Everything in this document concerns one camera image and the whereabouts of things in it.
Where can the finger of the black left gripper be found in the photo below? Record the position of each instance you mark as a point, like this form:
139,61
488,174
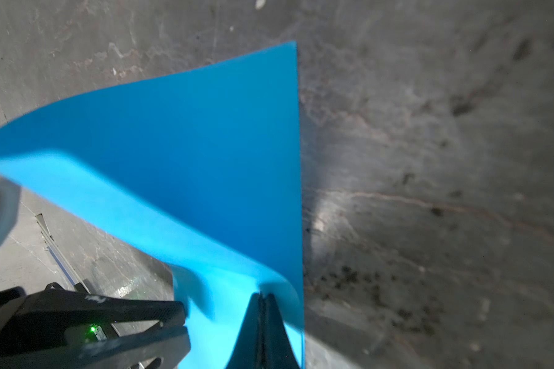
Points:
56,317
165,348

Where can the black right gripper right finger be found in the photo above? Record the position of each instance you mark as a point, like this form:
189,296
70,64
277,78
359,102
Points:
277,350

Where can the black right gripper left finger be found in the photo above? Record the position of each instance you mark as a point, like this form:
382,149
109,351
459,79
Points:
248,350

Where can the blue square paper sheet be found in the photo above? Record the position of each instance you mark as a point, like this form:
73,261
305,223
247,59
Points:
200,170

